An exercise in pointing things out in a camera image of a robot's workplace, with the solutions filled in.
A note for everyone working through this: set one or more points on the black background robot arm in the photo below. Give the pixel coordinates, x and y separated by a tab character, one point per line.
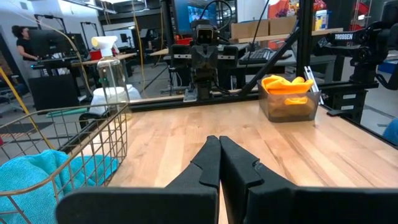
343	36

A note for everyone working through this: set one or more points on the red storage bin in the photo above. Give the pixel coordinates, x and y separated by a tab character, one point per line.
95	55

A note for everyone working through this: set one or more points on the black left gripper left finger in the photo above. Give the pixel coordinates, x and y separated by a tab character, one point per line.
140	205

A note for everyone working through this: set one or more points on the white-trigger spray bottle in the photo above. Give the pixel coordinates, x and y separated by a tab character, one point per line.
109	74

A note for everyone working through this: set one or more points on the orange microfiber towel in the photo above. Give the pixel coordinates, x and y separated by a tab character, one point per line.
280	85
295	100

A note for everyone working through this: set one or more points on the grey plastic bin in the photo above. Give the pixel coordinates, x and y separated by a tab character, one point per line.
289	113

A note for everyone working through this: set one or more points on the brown cardboard box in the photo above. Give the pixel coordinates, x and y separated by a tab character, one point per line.
283	25
248	29

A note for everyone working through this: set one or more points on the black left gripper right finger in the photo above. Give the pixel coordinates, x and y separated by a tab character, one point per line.
295	207

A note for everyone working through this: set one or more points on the wooden desk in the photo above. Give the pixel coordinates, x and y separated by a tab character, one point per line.
84	62

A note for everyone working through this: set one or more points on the white plastic stool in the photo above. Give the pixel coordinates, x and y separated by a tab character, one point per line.
94	99

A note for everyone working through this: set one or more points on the black keyboard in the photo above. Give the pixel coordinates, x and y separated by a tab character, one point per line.
261	56

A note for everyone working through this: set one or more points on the teal microfiber towel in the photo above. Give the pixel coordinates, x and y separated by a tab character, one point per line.
31	171
93	168

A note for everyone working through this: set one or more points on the silver aluminium bar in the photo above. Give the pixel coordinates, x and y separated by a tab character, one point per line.
311	77

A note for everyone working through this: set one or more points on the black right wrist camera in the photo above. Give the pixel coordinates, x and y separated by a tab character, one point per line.
205	35

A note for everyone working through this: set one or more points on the black computer case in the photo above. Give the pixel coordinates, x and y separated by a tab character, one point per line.
53	93

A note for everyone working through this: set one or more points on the person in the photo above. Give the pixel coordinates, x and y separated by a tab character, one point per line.
25	46

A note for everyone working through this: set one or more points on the person's leg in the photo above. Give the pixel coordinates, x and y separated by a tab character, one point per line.
392	132

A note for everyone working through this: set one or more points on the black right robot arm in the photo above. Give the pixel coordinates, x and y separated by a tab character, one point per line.
204	90

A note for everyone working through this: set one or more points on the black aluminium table frame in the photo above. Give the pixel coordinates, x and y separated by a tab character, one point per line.
304	46

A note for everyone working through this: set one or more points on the green floor mat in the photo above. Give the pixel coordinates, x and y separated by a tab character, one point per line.
66	112

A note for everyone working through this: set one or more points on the black computer monitor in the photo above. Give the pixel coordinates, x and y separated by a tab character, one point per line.
46	42

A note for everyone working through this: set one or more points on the blue lit monitor screen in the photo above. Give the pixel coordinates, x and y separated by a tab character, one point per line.
186	15

